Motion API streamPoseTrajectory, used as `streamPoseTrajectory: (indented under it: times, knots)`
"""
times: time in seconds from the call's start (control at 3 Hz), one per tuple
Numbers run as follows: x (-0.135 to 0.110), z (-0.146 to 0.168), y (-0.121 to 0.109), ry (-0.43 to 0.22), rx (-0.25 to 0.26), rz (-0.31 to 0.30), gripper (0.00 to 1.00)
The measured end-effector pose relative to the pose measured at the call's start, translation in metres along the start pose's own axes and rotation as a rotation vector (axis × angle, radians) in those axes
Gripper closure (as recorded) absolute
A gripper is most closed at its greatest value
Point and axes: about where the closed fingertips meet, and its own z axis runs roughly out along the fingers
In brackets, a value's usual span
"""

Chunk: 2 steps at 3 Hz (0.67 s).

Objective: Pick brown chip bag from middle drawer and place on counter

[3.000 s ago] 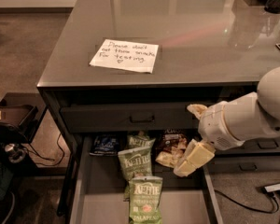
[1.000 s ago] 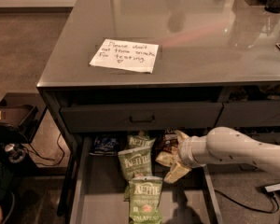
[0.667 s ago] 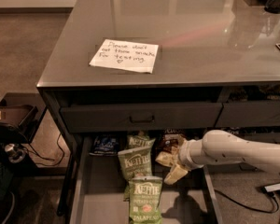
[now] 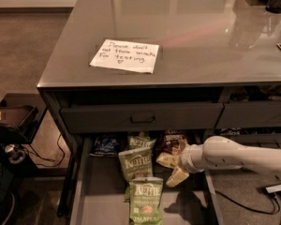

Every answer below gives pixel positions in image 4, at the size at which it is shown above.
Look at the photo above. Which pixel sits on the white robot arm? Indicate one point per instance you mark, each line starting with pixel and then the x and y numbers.
pixel 216 153

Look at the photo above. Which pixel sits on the green Kettle bag rear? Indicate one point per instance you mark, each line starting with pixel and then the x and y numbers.
pixel 140 140

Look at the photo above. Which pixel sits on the white power strip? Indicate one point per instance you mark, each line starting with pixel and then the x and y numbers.
pixel 273 189

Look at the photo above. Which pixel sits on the blue chip bag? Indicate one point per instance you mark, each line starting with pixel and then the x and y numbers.
pixel 105 146

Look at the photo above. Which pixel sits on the middle right drawer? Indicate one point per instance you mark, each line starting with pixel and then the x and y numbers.
pixel 261 140

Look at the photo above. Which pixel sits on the white handwritten paper note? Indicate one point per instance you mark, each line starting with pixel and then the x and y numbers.
pixel 124 55

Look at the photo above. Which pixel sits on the brown chip bag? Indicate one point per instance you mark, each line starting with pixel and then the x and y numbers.
pixel 172 138

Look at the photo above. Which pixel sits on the open middle drawer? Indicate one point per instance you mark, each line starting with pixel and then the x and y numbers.
pixel 100 196

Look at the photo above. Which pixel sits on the grey counter cabinet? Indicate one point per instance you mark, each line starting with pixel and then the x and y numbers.
pixel 210 51

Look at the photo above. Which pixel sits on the green Kettle bag middle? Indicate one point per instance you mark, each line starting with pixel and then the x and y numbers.
pixel 136 163

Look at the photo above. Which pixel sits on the top right drawer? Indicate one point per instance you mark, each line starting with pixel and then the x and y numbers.
pixel 253 114

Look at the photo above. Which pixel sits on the green Kettle jalapeno bag front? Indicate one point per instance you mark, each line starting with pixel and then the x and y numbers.
pixel 144 201

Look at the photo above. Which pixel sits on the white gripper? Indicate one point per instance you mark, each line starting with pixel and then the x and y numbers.
pixel 187 159

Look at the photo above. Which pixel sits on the dark side cart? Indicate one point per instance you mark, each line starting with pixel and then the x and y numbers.
pixel 20 119

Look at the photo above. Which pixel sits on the top left drawer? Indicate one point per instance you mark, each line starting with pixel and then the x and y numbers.
pixel 133 117

